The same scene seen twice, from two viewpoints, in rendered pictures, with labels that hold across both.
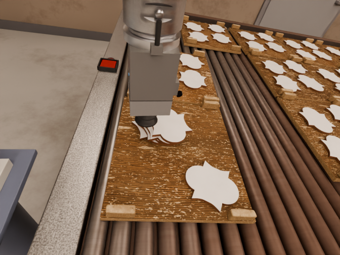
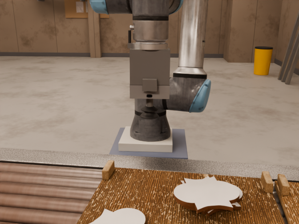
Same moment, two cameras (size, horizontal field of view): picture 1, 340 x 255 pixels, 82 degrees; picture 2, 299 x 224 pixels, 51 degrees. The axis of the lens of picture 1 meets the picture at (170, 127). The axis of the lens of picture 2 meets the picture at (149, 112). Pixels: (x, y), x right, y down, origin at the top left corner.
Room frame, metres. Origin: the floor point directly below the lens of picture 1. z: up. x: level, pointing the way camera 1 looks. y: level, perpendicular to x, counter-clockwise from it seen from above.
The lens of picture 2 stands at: (0.51, -0.58, 1.34)
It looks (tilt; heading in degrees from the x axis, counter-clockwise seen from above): 18 degrees down; 111
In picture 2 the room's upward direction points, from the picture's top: straight up
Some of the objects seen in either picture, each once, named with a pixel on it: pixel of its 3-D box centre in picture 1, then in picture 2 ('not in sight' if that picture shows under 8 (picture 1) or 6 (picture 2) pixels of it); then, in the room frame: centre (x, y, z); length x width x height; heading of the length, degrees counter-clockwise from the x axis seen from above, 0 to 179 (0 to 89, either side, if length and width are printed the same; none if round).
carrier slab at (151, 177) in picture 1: (176, 147); (181, 216); (0.37, -0.03, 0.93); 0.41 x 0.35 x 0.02; 12
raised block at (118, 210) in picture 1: (120, 211); (108, 169); (0.15, 0.06, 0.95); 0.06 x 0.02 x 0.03; 102
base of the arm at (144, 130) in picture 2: not in sight; (150, 122); (0.12, 0.44, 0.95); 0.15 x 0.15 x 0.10
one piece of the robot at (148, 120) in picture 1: (146, 113); (149, 110); (0.27, 0.05, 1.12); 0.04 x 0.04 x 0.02
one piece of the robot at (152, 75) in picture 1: (157, 70); (148, 70); (0.27, 0.04, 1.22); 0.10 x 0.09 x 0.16; 111
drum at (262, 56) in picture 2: not in sight; (262, 60); (0.32, 6.67, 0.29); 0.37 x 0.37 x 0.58
